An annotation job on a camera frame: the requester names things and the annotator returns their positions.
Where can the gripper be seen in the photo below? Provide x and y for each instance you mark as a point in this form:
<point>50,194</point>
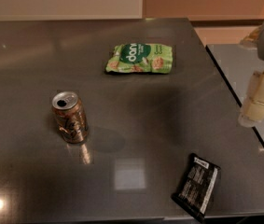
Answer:
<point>253,108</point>

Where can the black rxbar chocolate bar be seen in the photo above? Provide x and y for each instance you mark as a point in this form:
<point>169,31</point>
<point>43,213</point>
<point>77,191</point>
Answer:
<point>196,187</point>

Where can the green rice chip bag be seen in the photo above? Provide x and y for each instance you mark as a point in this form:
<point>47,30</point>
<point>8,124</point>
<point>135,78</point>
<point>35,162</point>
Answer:
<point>141,58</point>

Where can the copper soda can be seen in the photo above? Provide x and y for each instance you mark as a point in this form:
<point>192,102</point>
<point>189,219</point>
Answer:
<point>70,116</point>

